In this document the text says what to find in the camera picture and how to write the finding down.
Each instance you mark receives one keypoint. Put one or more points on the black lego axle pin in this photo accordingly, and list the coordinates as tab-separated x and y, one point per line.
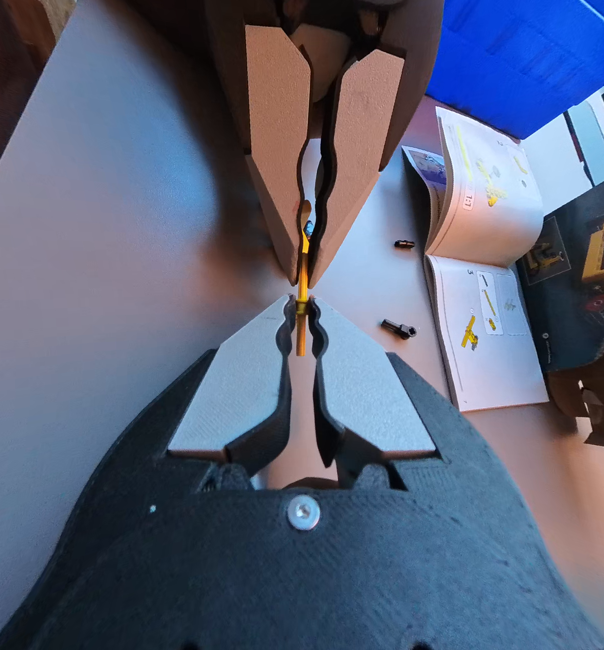
398	328

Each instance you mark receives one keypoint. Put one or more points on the white cardboard box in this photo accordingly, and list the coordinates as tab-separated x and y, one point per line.
599	142

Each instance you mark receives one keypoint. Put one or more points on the yellow lego axle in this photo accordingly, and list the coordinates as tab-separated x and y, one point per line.
302	335

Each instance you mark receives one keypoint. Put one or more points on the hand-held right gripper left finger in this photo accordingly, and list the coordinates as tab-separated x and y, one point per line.
231	396

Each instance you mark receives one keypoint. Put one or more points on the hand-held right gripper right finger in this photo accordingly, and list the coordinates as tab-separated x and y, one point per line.
373	396

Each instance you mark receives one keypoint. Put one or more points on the black lego set box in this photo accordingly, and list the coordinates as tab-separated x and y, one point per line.
586	279

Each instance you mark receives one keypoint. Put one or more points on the small black lego pin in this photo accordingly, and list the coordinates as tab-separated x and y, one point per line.
404	244

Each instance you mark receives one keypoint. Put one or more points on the folded paper leaflet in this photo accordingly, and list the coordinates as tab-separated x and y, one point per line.
424	165

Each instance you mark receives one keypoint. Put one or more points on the blue plastic bin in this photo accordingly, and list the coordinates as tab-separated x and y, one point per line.
510	51

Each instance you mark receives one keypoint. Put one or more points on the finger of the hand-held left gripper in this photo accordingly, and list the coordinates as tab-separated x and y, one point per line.
276	152
363	152

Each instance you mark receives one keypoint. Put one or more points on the open lego instruction booklet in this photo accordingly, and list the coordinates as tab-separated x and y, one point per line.
485	355

